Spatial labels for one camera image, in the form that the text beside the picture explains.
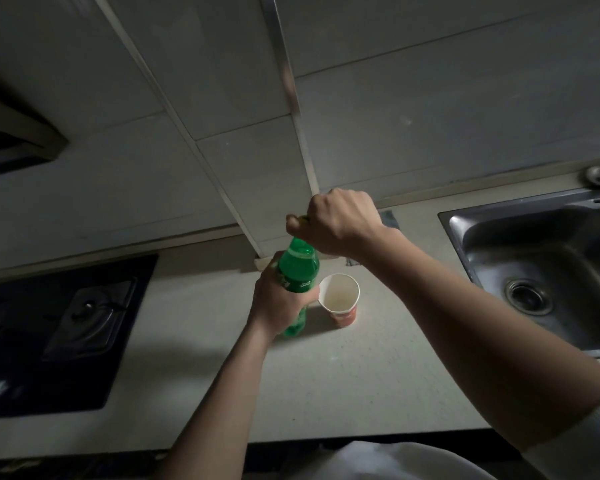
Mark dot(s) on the person's right hand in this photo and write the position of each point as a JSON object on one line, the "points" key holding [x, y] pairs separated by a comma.
{"points": [[342, 219]]}

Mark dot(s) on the person's right fingers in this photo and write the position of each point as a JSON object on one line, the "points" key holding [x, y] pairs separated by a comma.
{"points": [[312, 229]]}

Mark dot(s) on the red and white paper cup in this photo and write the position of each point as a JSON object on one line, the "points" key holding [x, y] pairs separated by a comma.
{"points": [[341, 299]]}

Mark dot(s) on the green plastic soda bottle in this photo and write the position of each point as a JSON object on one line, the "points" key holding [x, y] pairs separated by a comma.
{"points": [[298, 272]]}

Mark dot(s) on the stove burner grate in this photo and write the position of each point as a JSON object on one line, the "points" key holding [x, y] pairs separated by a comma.
{"points": [[91, 317]]}

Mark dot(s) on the stainless steel sink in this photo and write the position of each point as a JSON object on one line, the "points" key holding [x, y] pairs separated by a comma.
{"points": [[545, 269]]}

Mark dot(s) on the black gas stove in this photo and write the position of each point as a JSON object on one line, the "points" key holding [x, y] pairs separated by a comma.
{"points": [[55, 334]]}

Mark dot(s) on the sink drain strainer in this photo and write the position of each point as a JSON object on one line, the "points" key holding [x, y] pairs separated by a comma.
{"points": [[528, 296]]}

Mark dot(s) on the person's left thumb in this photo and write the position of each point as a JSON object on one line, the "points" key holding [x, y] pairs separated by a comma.
{"points": [[307, 294]]}

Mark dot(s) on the person's left forearm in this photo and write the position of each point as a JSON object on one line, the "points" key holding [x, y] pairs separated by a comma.
{"points": [[225, 409]]}

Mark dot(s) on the person's left hand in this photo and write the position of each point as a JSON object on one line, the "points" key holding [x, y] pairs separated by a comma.
{"points": [[275, 302]]}

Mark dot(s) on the person's right forearm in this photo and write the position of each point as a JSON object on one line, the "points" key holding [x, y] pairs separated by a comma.
{"points": [[480, 344]]}

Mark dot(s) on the range hood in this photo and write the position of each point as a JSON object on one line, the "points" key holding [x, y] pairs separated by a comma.
{"points": [[10, 139]]}

